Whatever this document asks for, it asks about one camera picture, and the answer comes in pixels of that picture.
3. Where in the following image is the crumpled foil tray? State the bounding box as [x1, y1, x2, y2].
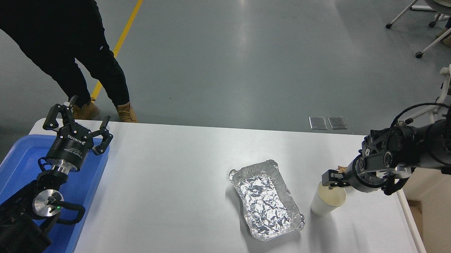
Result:
[225, 157, 309, 244]

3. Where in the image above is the silver floor plate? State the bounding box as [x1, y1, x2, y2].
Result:
[328, 117, 349, 131]
[308, 116, 328, 131]

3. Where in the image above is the white wheeled chair grey seat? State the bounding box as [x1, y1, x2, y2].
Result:
[384, 0, 451, 61]

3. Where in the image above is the white paper cup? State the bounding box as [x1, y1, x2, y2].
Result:
[310, 180, 348, 218]

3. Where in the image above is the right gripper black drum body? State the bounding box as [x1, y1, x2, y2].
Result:
[344, 154, 388, 194]

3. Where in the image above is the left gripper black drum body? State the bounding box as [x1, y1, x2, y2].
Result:
[45, 121, 96, 173]

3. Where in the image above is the blue plastic tray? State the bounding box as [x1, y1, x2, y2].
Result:
[0, 132, 111, 253]

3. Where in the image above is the large pale bin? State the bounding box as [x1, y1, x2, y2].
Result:
[392, 163, 451, 253]

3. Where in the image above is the brown cardboard piece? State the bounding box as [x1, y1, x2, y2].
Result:
[405, 199, 426, 240]

